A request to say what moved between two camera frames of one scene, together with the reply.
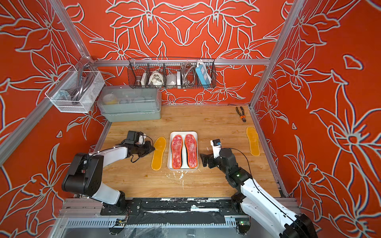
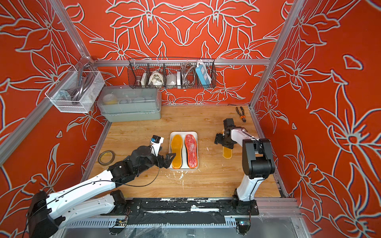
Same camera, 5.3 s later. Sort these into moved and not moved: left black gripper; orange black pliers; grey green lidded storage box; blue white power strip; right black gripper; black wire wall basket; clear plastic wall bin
Moved: left black gripper; right black gripper
Not moved: black wire wall basket; orange black pliers; clear plastic wall bin; blue white power strip; grey green lidded storage box
